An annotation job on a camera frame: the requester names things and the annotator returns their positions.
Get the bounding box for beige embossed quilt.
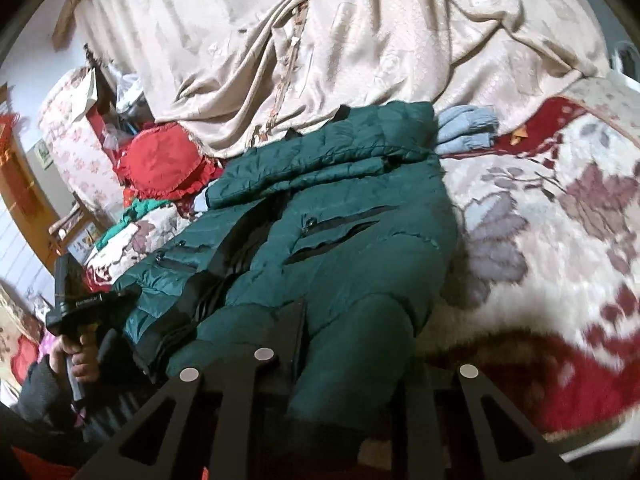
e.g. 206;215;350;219
75;0;613;158

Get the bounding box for person's left hand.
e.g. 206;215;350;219
54;332;112;397

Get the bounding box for green puffer jacket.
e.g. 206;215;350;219
114;101;458;433

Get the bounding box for folded light blue clothes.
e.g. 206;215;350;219
436;104;502;155

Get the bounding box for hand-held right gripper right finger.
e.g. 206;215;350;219
394;364;573;480

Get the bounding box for floral plush blanket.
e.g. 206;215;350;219
82;72;640;463

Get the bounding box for red hanging decoration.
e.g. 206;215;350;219
0;112;23;166

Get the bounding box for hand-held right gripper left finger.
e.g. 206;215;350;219
75;302;307;480

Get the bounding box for clear plastic bag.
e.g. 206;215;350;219
99;74;151;148

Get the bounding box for wooden door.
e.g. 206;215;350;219
0;130;63;271

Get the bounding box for red frilled heart pillow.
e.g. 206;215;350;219
116;122;223;202

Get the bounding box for bright green cloth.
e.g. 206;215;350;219
95;197;173;251

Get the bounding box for floral fabric cushion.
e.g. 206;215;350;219
39;66;128;213

